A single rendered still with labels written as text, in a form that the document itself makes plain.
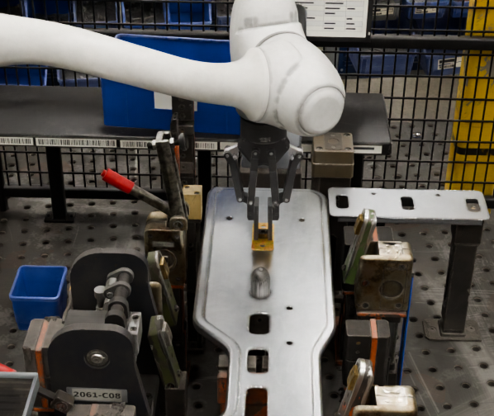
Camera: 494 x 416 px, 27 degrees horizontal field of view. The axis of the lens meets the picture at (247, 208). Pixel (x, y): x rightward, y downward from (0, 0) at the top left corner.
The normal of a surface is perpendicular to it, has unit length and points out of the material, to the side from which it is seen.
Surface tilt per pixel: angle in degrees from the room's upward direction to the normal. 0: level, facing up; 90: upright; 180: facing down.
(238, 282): 0
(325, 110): 91
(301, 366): 0
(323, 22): 90
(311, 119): 91
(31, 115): 0
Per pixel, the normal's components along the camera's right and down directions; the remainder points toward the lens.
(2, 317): 0.01, -0.84
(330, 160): -0.03, 0.52
